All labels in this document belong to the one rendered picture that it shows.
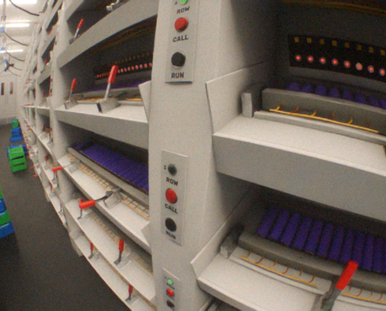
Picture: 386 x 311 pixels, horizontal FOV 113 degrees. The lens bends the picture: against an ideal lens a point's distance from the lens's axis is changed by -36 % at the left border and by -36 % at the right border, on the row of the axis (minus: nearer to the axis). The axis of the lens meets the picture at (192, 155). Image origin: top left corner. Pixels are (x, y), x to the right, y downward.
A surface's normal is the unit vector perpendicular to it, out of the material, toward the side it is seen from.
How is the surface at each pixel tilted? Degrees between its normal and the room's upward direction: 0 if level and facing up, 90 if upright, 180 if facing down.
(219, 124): 90
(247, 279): 21
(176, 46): 90
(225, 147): 110
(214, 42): 90
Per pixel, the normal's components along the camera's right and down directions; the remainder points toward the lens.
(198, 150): -0.63, 0.17
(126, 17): -0.62, 0.49
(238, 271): -0.16, -0.84
